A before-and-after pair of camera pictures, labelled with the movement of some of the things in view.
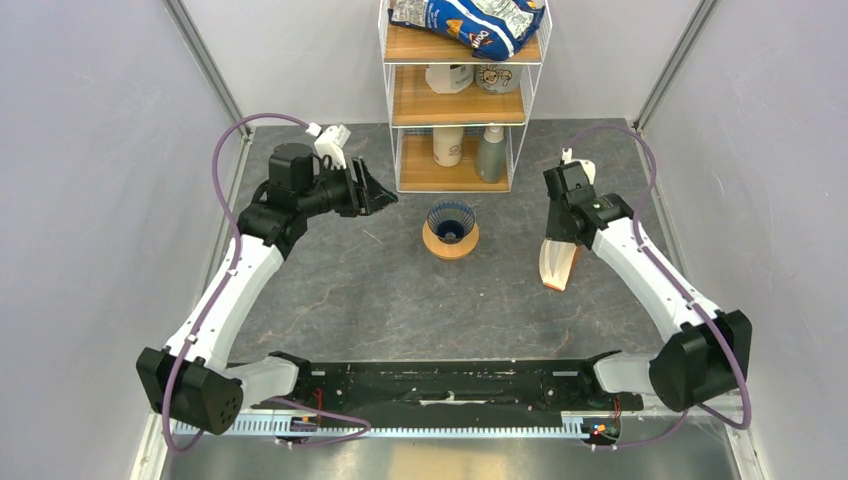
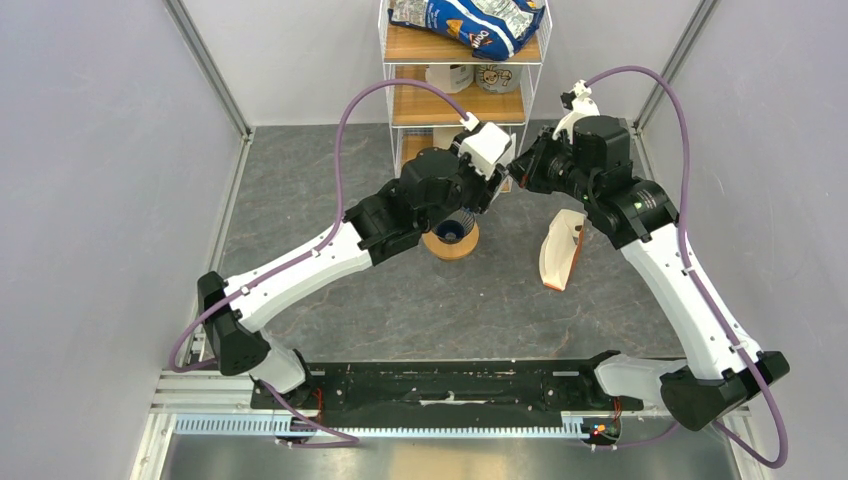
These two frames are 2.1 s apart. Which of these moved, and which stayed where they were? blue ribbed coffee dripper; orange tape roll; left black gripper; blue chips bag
Moved: left black gripper
Stayed: blue ribbed coffee dripper; blue chips bag; orange tape roll
